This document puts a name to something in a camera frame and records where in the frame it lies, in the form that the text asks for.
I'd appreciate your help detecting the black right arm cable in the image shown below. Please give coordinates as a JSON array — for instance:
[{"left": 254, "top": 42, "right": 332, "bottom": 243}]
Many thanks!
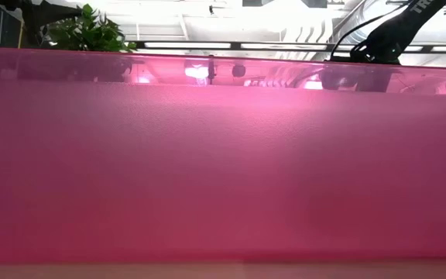
[{"left": 328, "top": 2, "right": 416, "bottom": 62}]

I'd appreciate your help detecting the green leafy plant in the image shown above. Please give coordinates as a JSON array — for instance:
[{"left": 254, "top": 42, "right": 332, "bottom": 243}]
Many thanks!
[{"left": 46, "top": 3, "right": 138, "bottom": 53}]

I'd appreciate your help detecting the black horizontal beam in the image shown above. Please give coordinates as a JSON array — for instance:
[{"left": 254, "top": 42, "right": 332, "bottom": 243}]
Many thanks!
[{"left": 132, "top": 40, "right": 446, "bottom": 55}]

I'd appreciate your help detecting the red plastic basket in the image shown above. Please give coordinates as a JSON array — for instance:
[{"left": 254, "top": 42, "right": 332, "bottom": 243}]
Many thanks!
[{"left": 0, "top": 46, "right": 446, "bottom": 267}]

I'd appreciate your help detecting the black ceiling rail with hook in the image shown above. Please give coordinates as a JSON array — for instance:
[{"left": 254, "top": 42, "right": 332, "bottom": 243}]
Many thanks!
[{"left": 385, "top": 0, "right": 446, "bottom": 16}]

